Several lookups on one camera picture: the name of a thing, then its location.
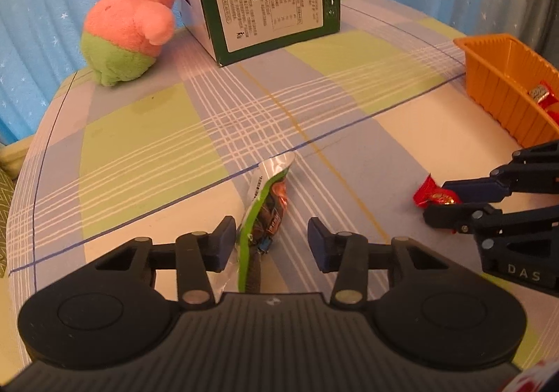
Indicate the orange plastic tray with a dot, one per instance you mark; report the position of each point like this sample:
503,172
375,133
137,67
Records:
502,82

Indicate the pink starfish plush toy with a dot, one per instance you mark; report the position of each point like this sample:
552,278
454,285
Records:
126,25

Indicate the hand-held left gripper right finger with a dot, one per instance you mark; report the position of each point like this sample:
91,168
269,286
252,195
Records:
316,241

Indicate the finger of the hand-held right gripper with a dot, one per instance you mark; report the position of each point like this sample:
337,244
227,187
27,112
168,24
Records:
454,217
476,189

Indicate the red patterned clothing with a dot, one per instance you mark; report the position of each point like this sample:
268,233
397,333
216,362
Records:
533,379

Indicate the green cardboard box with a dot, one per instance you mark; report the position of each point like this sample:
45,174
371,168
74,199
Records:
262,8

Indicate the small red wrapped candy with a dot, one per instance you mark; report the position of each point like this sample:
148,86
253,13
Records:
540,92

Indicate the blue star-print curtain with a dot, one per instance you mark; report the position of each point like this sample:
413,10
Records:
43,3

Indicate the checked tablecloth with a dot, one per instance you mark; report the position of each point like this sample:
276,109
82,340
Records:
153,147

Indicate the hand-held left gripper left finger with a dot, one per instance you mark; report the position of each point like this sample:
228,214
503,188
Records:
227,237

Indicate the red snack packet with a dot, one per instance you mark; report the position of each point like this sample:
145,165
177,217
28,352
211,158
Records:
552,112
432,196

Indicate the green snack packet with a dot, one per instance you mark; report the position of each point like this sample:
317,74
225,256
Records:
262,208

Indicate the light green sofa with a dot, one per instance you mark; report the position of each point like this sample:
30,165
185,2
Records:
6,182

